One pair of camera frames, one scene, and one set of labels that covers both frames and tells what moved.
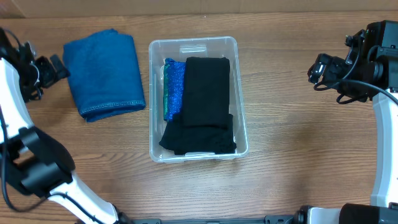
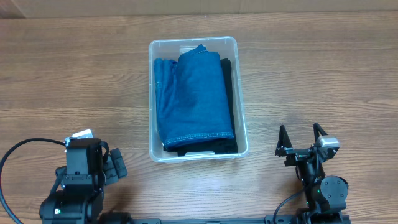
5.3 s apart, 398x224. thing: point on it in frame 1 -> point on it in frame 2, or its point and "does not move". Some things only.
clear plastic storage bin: x=196 y=100 does not move
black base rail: x=281 y=219 does not move
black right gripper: x=324 y=70 -> x=299 y=151
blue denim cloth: x=103 y=70 -> x=191 y=98
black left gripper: x=54 y=75 -> x=115 y=167
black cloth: x=207 y=91 -> x=228 y=145
